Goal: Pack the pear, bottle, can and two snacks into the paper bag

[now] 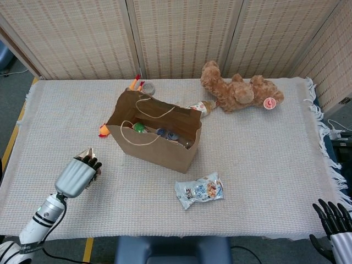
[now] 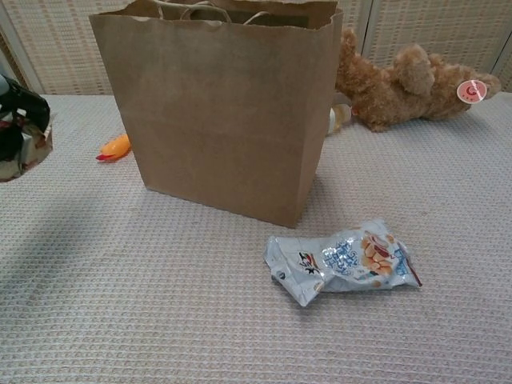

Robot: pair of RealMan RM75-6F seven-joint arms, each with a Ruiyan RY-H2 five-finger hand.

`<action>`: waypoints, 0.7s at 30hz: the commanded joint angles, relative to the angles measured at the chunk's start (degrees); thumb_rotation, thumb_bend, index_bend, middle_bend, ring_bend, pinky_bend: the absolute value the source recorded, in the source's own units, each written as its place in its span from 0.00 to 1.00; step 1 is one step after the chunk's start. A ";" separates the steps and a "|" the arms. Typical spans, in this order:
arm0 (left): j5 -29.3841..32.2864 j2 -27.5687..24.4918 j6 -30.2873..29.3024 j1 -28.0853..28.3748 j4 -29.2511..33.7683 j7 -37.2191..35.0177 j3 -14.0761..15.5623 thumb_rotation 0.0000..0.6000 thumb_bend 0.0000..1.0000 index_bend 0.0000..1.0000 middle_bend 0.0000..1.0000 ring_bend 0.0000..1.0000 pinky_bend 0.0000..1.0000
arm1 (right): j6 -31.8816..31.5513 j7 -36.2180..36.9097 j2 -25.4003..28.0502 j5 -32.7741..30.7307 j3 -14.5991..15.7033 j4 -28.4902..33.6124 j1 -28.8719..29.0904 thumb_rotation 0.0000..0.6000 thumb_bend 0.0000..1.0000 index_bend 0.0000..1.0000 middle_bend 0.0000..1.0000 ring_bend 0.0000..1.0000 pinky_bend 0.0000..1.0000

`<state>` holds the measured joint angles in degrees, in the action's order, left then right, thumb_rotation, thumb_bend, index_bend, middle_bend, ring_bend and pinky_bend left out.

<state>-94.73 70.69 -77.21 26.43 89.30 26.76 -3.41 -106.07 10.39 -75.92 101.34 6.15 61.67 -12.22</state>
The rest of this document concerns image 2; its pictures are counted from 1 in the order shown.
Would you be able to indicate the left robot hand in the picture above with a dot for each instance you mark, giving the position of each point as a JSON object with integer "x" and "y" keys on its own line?
{"x": 28, "y": 102}

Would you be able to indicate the gold red foil packet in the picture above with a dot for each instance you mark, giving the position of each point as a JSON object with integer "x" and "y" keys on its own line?
{"x": 40, "y": 148}

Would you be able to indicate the light blue snack bag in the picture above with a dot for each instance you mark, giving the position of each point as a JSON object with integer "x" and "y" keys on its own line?
{"x": 344, "y": 268}

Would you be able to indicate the brown paper bag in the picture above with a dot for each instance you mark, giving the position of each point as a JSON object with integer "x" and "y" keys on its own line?
{"x": 220, "y": 120}

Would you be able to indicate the woven folding screen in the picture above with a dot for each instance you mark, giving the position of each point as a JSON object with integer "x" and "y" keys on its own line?
{"x": 60, "y": 52}

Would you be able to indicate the orange rubber chicken toy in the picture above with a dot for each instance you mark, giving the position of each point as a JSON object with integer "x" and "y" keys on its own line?
{"x": 116, "y": 148}

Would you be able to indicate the brown teddy bear plush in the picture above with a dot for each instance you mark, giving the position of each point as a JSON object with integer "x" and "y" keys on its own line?
{"x": 412, "y": 96}

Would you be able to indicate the white woven tablecloth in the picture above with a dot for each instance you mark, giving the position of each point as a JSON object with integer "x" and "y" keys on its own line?
{"x": 360, "y": 348}

